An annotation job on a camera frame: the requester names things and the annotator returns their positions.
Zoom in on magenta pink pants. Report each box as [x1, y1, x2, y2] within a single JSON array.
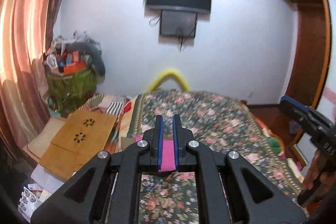
[[131, 132, 176, 173]]

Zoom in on right hand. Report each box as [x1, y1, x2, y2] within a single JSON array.
[[302, 149, 335, 193]]

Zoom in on white crumpled cloth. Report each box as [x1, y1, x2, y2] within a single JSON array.
[[31, 164, 64, 189]]

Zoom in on wooden lap desk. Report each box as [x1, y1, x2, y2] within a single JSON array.
[[39, 110, 117, 180]]

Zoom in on dark green floral bedspread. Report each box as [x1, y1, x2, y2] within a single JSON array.
[[122, 90, 302, 223]]

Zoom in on green basket of clutter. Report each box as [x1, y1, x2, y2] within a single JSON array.
[[44, 51, 97, 117]]

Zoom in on yellow curved pillow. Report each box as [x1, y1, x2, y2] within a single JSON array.
[[146, 68, 191, 92]]

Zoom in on grey stuffed toy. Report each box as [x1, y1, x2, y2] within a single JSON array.
[[66, 42, 106, 76]]

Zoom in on black set-top box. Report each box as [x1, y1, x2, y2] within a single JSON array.
[[159, 10, 198, 38]]

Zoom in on pink striped curtain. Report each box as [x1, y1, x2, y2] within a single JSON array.
[[1, 0, 62, 158]]

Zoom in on wooden door frame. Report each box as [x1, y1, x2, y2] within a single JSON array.
[[267, 0, 333, 109]]

